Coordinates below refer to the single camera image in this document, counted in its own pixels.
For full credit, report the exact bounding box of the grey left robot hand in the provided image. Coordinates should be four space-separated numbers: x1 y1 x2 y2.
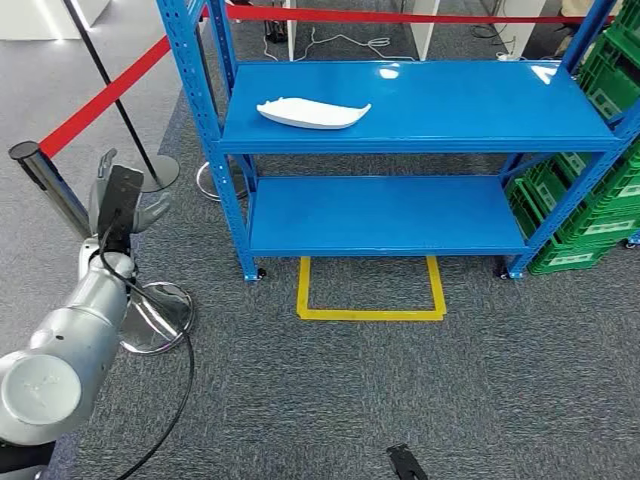
88 147 172 238

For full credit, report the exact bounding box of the white curved plastic part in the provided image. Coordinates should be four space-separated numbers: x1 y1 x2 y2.
256 96 373 131

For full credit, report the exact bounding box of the dark stanchion with chrome base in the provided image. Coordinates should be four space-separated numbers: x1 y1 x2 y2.
193 23 250 203

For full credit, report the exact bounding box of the red barrier belt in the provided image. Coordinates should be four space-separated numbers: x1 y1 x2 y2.
38 5 211 160
225 3 617 26

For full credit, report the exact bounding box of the white table leg panel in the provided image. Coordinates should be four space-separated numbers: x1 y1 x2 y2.
410 0 442 62
492 0 547 61
285 0 298 62

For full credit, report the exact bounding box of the green plastic crate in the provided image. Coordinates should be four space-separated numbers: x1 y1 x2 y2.
522 153 640 220
527 239 618 277
577 0 640 122
506 178 640 252

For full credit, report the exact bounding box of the black stanchion post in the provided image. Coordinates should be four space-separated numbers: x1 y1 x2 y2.
62 0 181 195

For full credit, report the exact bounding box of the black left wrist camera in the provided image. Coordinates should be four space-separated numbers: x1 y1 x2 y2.
97 164 145 256

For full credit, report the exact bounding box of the chrome stanchion post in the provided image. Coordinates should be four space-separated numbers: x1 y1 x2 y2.
8 140 196 356

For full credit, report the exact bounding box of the white floor cable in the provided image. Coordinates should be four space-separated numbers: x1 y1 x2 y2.
262 26 417 64

